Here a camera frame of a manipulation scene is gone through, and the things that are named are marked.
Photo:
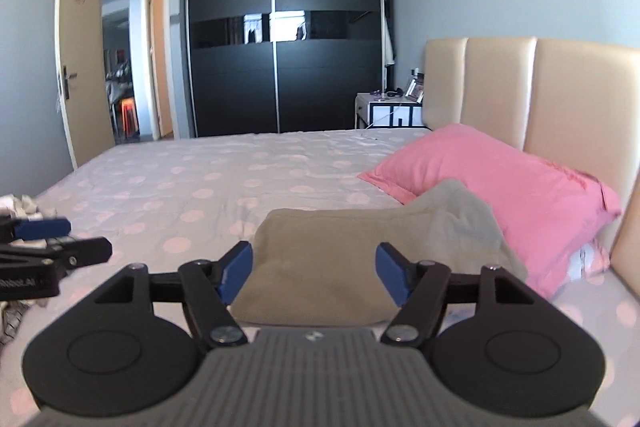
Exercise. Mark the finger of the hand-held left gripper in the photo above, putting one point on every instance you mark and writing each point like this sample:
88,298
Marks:
42,228
75,252

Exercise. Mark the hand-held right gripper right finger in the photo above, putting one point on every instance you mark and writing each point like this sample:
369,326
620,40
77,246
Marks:
392,274

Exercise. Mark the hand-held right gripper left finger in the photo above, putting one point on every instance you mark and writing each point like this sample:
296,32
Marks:
235,269

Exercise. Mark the taupe fleece jacket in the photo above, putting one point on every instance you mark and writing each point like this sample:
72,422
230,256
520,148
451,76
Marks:
325,267

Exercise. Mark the dark patterned cloth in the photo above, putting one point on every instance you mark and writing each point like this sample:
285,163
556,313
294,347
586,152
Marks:
12,319

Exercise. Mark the grey folded garment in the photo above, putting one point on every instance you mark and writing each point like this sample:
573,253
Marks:
465,217

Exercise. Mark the polka dot bed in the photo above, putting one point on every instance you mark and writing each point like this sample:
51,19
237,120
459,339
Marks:
200,167

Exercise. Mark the beige room door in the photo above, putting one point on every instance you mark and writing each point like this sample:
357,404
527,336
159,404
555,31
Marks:
82,117

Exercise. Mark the pink pillow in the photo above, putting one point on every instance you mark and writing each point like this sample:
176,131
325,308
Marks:
500,187

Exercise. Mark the orange stool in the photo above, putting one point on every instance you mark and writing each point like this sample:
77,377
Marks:
126,114

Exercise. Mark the white black nightstand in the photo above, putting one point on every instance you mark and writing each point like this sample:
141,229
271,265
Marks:
395,114

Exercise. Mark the black sliding wardrobe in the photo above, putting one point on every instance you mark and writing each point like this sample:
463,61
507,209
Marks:
230,82

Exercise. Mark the wooden hallway door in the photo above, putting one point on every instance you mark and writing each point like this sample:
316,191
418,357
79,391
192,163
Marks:
157,67

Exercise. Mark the white patterned pillow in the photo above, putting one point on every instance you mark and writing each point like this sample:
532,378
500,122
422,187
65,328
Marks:
592,259

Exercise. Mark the cream padded headboard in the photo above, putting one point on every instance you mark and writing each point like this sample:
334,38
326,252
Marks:
575,97

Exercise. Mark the photo frame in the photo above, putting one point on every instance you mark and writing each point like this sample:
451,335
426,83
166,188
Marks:
414,89

